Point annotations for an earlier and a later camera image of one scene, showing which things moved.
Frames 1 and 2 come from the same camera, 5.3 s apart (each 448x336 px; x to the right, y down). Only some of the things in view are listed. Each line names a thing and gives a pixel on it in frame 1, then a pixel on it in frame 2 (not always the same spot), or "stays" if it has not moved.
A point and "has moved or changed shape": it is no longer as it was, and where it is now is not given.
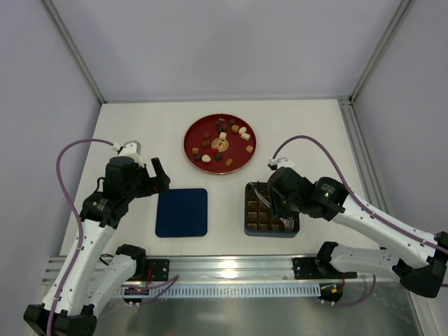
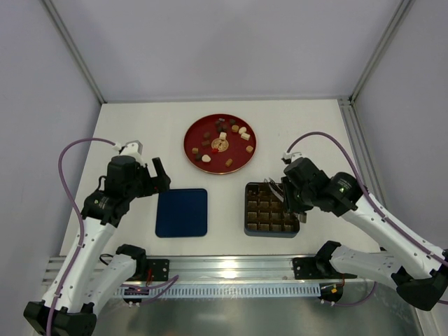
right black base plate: [305, 268] stays
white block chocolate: [245, 136] stays
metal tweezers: [289, 222] has moved or changed shape
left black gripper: [150, 183] stays
